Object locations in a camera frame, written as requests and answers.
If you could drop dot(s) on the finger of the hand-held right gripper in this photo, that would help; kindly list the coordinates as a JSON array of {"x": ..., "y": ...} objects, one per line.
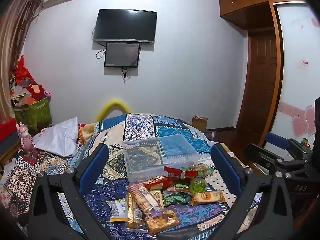
[
  {"x": 275, "y": 140},
  {"x": 262, "y": 157}
]

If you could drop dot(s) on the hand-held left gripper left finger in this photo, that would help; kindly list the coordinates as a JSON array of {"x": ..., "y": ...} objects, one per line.
[{"x": 96, "y": 165}]

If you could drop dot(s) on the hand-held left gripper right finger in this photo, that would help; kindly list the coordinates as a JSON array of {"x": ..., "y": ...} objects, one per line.
[{"x": 225, "y": 167}]

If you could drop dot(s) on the clear bread packet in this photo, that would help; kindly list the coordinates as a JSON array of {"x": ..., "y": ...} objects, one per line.
[{"x": 203, "y": 168}]

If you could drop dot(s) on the green jelly cup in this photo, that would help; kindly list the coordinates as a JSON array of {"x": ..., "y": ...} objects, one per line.
[{"x": 197, "y": 185}]

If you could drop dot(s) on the red zigzag-edged snack packet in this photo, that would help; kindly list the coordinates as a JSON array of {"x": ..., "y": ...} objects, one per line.
[{"x": 175, "y": 171}]

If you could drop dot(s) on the clear plastic container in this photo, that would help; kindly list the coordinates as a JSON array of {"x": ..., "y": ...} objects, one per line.
[{"x": 150, "y": 155}]

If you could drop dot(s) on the beige snack packet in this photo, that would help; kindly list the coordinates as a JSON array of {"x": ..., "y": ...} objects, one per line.
[{"x": 157, "y": 197}]

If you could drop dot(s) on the clear bag of peanuts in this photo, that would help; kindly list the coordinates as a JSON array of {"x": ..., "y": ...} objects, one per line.
[{"x": 161, "y": 221}]

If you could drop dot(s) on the pink heart stickers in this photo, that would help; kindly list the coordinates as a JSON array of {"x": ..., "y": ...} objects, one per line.
[{"x": 301, "y": 126}]

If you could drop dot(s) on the orange printed cloth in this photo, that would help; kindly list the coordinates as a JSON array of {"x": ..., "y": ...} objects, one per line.
[{"x": 86, "y": 132}]

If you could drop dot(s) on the orange cake packet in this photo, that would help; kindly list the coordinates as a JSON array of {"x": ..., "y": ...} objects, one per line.
[{"x": 207, "y": 197}]

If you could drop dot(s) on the white pillow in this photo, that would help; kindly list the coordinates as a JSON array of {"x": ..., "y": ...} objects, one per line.
[{"x": 60, "y": 137}]

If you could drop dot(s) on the small flat green packet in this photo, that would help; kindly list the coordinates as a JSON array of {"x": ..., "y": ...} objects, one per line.
[{"x": 180, "y": 186}]

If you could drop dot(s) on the white and yellow small packet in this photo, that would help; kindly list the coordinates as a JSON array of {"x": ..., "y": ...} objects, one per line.
[{"x": 117, "y": 210}]

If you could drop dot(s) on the small cardboard box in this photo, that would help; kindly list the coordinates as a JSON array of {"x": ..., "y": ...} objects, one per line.
[{"x": 199, "y": 123}]

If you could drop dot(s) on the dark green snack packet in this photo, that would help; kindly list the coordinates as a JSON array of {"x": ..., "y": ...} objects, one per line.
[{"x": 176, "y": 198}]

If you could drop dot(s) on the patchwork printed blanket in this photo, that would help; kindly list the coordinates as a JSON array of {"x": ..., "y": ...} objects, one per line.
[{"x": 140, "y": 127}]

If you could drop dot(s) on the long biscuit bar packet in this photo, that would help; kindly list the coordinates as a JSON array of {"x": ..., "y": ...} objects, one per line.
[{"x": 143, "y": 200}]

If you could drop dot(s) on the wooden door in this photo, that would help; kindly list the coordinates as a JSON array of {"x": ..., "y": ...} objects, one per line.
[{"x": 257, "y": 80}]

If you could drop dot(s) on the yellow hoop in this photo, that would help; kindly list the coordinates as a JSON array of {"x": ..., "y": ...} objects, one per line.
[{"x": 112, "y": 104}]

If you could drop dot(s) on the golden bar packet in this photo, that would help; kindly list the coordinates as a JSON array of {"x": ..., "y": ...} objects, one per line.
[{"x": 132, "y": 216}]

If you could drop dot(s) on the red and yellow snack packet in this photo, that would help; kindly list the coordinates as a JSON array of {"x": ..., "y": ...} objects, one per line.
[{"x": 157, "y": 183}]

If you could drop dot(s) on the pink toy figure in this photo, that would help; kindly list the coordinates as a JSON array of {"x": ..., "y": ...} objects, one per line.
[{"x": 25, "y": 137}]

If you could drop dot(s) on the green storage box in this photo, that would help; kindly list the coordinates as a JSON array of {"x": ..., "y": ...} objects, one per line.
[{"x": 33, "y": 115}]

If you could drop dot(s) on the red box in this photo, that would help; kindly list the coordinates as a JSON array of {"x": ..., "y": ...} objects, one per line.
[{"x": 7, "y": 128}]

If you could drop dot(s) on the white sliding door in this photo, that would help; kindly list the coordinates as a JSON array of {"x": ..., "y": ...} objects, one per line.
[{"x": 297, "y": 42}]

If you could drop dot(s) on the pile of red plush toys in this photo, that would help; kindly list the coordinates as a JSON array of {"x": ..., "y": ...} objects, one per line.
[{"x": 27, "y": 85}]

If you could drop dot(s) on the wooden wardrobe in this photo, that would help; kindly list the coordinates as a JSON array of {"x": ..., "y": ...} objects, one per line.
[{"x": 240, "y": 2}]

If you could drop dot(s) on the brown striped curtain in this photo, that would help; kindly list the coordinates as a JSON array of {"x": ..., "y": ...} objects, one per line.
[{"x": 15, "y": 42}]

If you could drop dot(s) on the small black wall monitor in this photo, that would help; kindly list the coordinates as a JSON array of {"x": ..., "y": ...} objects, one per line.
[{"x": 122, "y": 55}]

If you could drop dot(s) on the large black wall television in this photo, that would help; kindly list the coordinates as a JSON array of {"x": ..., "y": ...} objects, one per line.
[{"x": 125, "y": 25}]

